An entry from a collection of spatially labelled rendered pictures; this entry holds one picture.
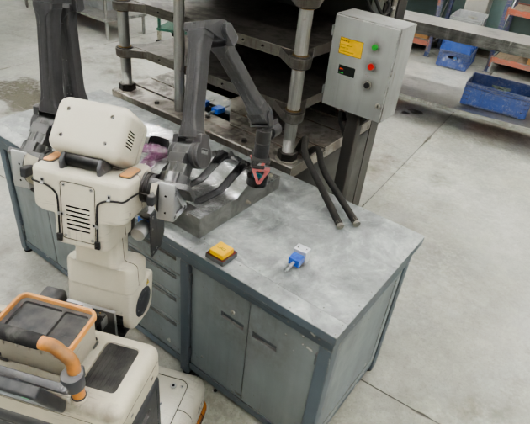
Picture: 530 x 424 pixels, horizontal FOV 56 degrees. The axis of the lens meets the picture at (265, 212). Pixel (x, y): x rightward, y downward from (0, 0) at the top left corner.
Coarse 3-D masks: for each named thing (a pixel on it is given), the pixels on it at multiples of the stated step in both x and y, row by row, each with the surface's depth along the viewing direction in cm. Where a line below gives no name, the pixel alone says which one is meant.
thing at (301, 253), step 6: (300, 246) 175; (306, 246) 175; (294, 252) 174; (300, 252) 173; (306, 252) 172; (294, 258) 171; (300, 258) 171; (306, 258) 174; (294, 264) 171; (300, 264) 172; (288, 270) 168
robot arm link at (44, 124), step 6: (42, 114) 147; (48, 114) 147; (54, 114) 148; (36, 120) 146; (42, 120) 146; (48, 120) 146; (36, 126) 145; (42, 126) 145; (48, 126) 144; (42, 132) 144; (48, 132) 145
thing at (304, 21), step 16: (128, 16) 271; (304, 16) 202; (128, 32) 275; (304, 32) 205; (304, 48) 209; (128, 64) 284; (128, 80) 289; (288, 128) 230; (288, 144) 235; (288, 160) 238
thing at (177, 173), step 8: (168, 168) 137; (176, 168) 136; (184, 168) 136; (160, 176) 137; (168, 176) 134; (176, 176) 134; (184, 176) 136; (176, 184) 133; (184, 184) 133; (184, 192) 134; (192, 192) 136; (192, 200) 139
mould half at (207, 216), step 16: (224, 160) 204; (192, 176) 201; (224, 176) 199; (240, 176) 197; (208, 192) 193; (224, 192) 194; (240, 192) 193; (256, 192) 201; (272, 192) 213; (208, 208) 183; (224, 208) 187; (240, 208) 196; (176, 224) 187; (192, 224) 181; (208, 224) 182
